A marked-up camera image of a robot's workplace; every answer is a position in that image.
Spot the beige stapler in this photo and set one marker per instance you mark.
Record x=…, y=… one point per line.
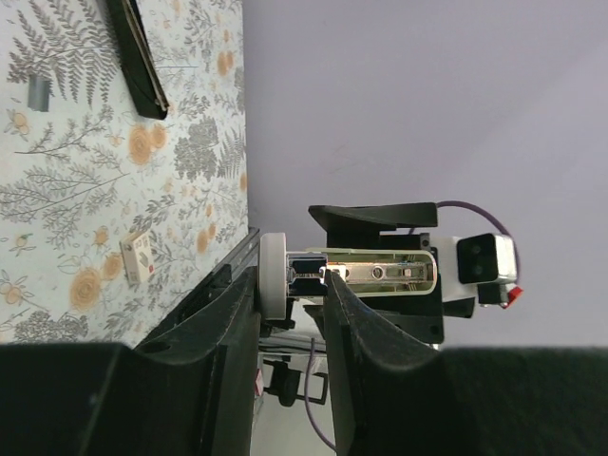
x=369, y=273

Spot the black stapler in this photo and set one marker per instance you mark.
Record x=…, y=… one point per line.
x=142, y=80

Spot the floral patterned table mat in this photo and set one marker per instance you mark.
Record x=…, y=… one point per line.
x=79, y=178

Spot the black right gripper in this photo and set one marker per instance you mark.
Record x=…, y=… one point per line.
x=422, y=316

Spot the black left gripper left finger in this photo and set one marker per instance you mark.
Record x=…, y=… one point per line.
x=189, y=391

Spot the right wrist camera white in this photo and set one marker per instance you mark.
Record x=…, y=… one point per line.
x=477, y=270

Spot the small staple box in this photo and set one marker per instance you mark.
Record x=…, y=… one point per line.
x=138, y=259

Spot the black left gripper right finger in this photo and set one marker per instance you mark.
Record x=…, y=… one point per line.
x=394, y=395

